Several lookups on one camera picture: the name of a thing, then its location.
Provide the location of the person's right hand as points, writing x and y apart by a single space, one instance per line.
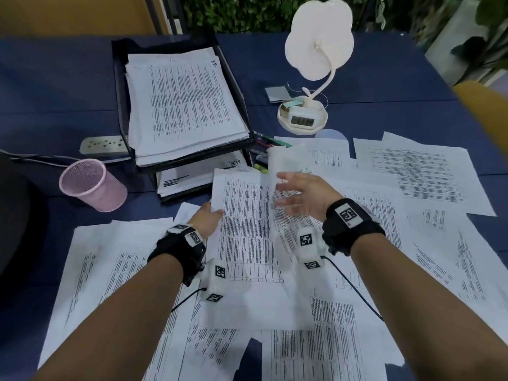
313 194

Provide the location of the person's left hand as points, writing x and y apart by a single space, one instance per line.
206 220

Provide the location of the bunch of coloured markers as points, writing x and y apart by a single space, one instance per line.
264 140

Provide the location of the pile of printed papers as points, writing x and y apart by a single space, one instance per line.
428 174

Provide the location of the black mesh tiered tray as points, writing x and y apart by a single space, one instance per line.
121 95

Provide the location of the person's left forearm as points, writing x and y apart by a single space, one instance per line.
111 325

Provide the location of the person's right forearm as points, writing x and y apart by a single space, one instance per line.
428 313

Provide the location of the white flower-shaped desk lamp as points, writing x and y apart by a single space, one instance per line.
317 39

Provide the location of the black left wristband with markers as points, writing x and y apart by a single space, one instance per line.
170 247

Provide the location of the black wristband with markers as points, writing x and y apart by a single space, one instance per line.
357 234
170 247

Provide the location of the black right wristband with markers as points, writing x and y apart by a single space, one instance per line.
357 234

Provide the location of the pale blue round pad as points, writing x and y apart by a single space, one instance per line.
331 134

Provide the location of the small digital clock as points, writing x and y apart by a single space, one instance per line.
302 121

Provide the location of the mint green eraser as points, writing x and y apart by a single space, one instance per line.
293 102

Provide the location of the small grey square card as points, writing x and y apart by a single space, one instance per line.
278 94

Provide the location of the pink mesh cup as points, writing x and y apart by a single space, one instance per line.
99 192

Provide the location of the white power strip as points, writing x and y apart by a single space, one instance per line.
101 144

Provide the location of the large black chair back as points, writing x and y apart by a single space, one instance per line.
16 226

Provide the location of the white column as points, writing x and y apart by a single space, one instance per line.
444 55

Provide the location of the dark green potted plant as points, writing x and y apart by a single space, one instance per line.
468 49

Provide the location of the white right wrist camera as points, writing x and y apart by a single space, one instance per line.
309 249

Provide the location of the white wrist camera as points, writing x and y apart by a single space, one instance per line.
214 281
309 249

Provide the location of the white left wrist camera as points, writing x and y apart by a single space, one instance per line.
214 281

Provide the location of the green plant wall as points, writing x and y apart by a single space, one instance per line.
258 11

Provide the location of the dark metal door frame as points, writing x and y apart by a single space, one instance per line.
166 13

